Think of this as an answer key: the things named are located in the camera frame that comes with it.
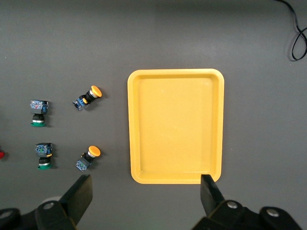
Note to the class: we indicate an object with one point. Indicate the yellow mushroom push button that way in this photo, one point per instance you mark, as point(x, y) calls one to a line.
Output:
point(96, 91)
point(94, 151)

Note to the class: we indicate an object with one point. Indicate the red mushroom push button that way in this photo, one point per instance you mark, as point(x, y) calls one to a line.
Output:
point(1, 155)

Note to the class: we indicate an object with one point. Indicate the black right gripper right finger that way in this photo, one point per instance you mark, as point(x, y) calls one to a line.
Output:
point(213, 203)

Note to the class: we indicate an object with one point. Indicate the green mushroom push button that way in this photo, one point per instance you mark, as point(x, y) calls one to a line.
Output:
point(43, 151)
point(38, 110)

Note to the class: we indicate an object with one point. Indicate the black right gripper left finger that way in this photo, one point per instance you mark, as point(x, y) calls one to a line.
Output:
point(74, 201)

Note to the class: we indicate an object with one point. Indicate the yellow plastic tray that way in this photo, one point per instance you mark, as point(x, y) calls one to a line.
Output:
point(175, 124)

